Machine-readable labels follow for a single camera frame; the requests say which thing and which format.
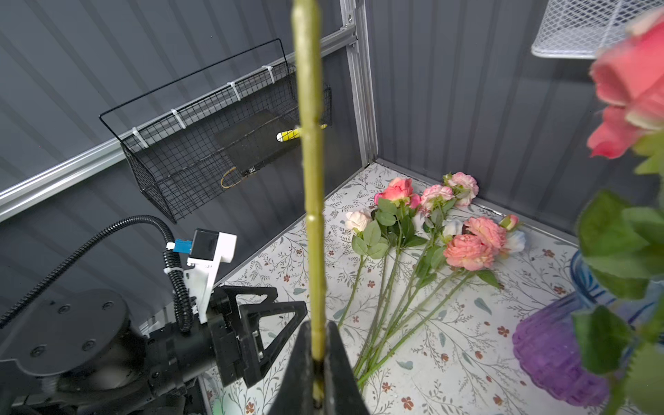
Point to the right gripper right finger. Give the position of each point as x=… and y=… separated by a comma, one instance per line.
x=341, y=393

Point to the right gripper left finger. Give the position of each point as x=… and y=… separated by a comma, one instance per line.
x=295, y=396

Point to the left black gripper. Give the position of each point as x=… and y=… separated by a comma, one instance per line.
x=234, y=316

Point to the light pink rose stem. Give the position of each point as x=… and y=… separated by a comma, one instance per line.
x=623, y=247

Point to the blue rose stem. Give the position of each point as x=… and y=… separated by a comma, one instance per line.
x=306, y=25

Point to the coral pink rose stem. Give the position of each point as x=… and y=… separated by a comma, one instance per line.
x=629, y=79

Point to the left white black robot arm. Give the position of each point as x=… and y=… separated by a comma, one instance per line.
x=84, y=356

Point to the bunch of artificial flowers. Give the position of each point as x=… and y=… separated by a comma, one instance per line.
x=426, y=257

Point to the yellow green marker pen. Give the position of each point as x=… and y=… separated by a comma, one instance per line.
x=289, y=135

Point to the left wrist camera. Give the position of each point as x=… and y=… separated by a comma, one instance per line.
x=206, y=252

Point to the black wire mesh basket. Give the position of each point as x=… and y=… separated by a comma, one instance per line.
x=190, y=155

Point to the white wire mesh basket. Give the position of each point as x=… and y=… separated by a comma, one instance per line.
x=579, y=29

